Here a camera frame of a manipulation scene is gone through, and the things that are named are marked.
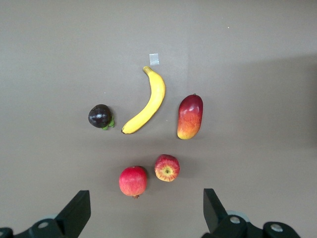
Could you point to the brown table cover sheet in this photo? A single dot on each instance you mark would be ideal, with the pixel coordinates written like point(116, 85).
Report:
point(49, 49)

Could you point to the dark purple eggplant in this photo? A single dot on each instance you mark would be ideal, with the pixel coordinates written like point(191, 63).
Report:
point(99, 116)

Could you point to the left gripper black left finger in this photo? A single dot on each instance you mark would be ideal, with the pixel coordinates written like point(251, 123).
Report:
point(74, 215)

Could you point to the yellow banana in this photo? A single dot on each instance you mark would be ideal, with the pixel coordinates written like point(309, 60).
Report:
point(153, 99)

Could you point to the red pomegranate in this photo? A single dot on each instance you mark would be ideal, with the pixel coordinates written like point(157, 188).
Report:
point(133, 182)

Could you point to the red yellow apple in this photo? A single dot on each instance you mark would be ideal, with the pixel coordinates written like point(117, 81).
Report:
point(167, 168)

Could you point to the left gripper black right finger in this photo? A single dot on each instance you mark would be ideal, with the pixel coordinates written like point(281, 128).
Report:
point(213, 215)

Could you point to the small clear tape piece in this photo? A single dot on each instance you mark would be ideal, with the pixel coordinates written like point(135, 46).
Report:
point(154, 59)

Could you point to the red yellow mango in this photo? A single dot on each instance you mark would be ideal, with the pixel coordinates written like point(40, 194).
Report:
point(190, 116)

